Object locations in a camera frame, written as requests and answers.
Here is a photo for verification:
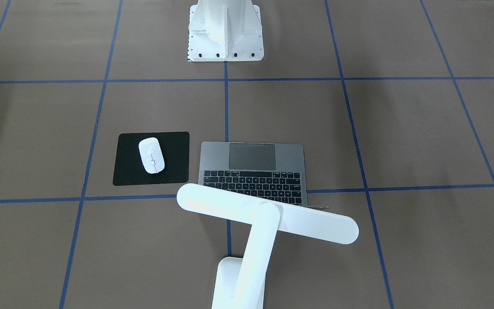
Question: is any grey laptop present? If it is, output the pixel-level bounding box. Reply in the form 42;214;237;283
198;141;308;207

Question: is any white computer mouse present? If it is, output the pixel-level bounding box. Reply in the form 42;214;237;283
139;137;165;174

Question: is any black mouse pad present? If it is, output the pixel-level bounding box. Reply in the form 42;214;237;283
112;132;190;186

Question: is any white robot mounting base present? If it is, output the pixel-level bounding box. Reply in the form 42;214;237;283
187;0;265;61

